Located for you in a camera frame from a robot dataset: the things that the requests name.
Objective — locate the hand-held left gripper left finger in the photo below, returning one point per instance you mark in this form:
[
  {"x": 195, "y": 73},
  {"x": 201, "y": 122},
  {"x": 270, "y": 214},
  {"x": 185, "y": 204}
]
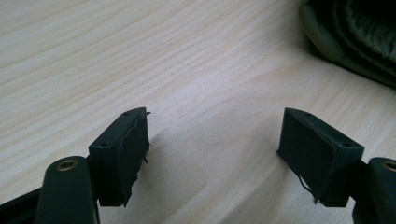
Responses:
[{"x": 120, "y": 155}]

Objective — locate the olive green pants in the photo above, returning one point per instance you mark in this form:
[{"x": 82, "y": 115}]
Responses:
[{"x": 358, "y": 34}]

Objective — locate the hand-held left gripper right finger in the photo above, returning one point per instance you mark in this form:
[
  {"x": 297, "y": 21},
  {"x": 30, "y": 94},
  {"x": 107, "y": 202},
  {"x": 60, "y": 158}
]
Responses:
[{"x": 317, "y": 155}]

